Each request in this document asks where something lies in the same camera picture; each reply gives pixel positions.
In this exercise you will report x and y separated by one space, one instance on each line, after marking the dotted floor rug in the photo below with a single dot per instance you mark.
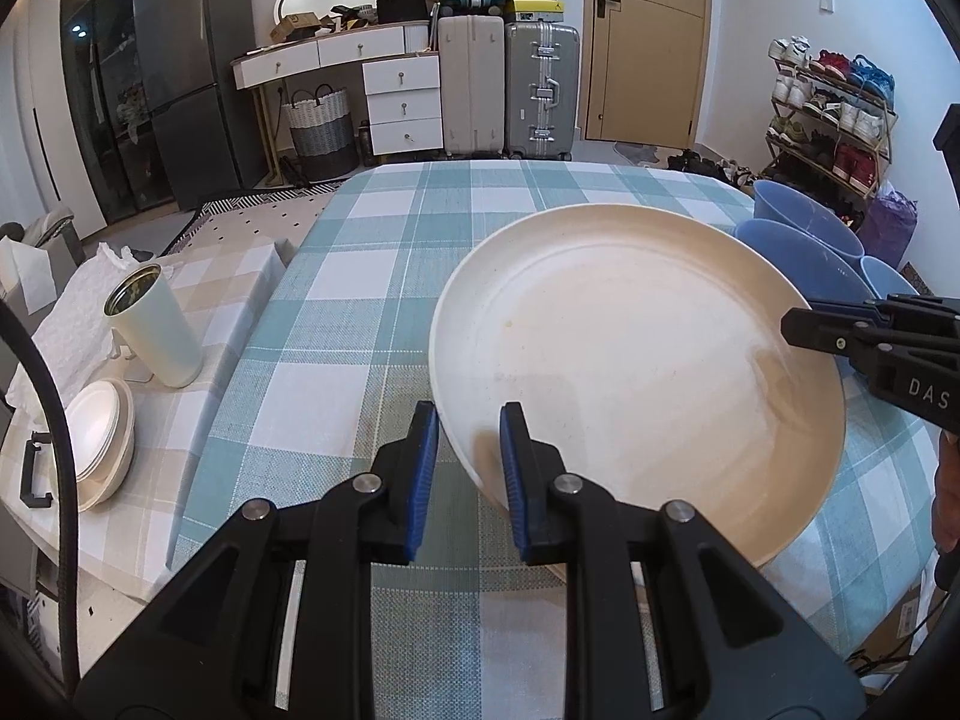
282 215

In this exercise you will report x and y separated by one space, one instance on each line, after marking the black refrigerator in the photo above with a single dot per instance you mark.
205 127

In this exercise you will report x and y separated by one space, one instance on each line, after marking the black bag on desk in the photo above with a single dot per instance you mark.
396 11

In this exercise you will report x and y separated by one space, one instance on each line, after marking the large cream plate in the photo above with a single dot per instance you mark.
647 347

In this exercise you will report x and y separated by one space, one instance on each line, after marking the white drawer unit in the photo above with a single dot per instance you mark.
403 97

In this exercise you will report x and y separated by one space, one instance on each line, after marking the black glass cabinet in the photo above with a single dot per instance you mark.
105 92

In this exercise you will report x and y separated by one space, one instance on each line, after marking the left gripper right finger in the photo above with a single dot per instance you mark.
664 617

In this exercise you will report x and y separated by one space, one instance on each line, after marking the white crumpled paper towel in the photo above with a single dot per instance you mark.
75 337

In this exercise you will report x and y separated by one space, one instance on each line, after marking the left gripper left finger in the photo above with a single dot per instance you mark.
271 618

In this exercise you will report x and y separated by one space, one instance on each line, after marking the person's right hand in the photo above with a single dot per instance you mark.
946 505

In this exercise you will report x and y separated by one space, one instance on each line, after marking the silver aluminium suitcase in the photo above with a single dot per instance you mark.
542 76

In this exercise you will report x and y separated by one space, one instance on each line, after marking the wooden door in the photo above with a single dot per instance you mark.
644 64

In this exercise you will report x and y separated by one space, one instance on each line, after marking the teal checked tablecloth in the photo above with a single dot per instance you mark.
338 361

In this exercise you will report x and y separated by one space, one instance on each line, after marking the blue bowl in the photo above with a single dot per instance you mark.
818 273
778 202
884 280

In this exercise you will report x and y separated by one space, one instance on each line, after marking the beige checked side cloth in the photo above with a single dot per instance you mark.
128 541

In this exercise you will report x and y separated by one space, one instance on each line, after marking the white dressing desk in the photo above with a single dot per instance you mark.
274 64

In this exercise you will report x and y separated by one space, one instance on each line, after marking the grey door mat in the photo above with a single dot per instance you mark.
639 155

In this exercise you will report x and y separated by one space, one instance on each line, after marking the cream tumbler cup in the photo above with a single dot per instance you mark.
144 313

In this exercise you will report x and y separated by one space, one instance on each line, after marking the wooden shoe rack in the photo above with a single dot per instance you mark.
834 115

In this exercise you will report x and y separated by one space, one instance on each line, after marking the purple bag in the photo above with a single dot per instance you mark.
888 225

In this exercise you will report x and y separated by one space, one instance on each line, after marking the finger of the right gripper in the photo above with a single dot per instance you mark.
834 334
855 307

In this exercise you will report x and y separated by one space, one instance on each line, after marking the woven laundry basket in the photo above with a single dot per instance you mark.
322 131

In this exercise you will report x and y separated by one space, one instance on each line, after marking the beige suitcase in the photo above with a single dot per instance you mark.
472 65

